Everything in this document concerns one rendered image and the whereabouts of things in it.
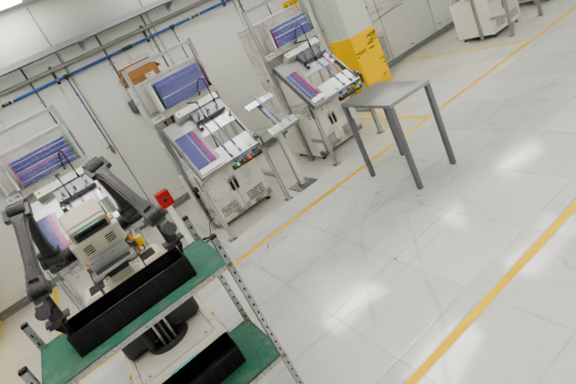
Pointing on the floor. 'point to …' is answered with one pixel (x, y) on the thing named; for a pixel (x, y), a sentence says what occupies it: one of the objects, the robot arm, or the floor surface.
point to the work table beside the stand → (385, 95)
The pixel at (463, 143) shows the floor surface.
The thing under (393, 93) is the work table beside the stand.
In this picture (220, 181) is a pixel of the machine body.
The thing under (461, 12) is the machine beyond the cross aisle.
